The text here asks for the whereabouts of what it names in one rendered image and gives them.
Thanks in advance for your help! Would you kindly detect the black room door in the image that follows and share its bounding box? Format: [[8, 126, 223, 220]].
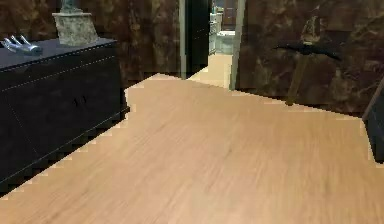
[[184, 0, 213, 75]]

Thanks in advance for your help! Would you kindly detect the black sideboard cabinet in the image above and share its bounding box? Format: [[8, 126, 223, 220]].
[[0, 37, 131, 194]]

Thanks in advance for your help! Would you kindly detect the grey stone statue base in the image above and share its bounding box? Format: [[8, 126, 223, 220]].
[[52, 0, 100, 47]]

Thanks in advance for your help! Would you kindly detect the silver metal object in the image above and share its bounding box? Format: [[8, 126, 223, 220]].
[[0, 34, 44, 56]]

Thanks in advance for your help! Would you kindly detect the dark cabinet with pale edge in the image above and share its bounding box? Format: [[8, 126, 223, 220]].
[[361, 77, 384, 164]]

